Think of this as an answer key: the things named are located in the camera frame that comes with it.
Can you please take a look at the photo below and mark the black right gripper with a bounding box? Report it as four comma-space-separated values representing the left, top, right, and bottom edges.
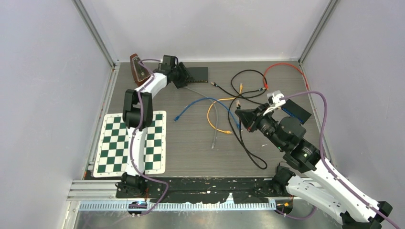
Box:
235, 102, 285, 150

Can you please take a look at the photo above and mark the dark grey network switch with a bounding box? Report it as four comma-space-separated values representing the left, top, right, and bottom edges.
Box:
187, 67, 209, 83

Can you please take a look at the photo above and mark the long black ethernet cable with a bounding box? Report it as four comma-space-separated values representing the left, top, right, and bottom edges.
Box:
210, 81, 273, 170

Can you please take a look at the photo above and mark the blue ethernet cable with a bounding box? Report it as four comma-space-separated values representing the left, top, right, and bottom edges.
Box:
173, 98, 242, 131

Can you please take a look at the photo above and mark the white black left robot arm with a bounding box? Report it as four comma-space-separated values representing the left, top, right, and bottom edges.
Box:
117, 54, 190, 198

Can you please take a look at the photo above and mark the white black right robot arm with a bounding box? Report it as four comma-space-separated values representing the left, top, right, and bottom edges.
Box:
235, 104, 393, 229

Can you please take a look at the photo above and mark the brown wooden metronome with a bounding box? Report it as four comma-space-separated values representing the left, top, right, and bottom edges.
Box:
130, 53, 152, 86

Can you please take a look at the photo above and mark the green white chessboard mat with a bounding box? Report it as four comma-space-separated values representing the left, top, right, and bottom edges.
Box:
92, 111, 167, 178

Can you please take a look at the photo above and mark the yellow ethernet cable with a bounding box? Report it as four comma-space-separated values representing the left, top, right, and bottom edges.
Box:
207, 83, 244, 135

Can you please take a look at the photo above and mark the short black ethernet cable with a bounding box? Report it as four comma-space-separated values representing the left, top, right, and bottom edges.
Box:
230, 69, 268, 99

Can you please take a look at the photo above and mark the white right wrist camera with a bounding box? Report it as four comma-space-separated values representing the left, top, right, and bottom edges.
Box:
263, 90, 286, 115

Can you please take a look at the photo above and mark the red ethernet cable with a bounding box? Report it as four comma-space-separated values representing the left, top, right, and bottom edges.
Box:
261, 62, 309, 91

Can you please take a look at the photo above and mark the black blue network switch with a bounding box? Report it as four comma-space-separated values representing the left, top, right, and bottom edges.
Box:
281, 100, 312, 124

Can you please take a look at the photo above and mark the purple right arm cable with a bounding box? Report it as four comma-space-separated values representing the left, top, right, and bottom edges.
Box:
280, 91, 403, 229

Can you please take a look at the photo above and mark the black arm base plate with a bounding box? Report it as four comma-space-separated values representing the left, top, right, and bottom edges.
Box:
115, 176, 294, 204

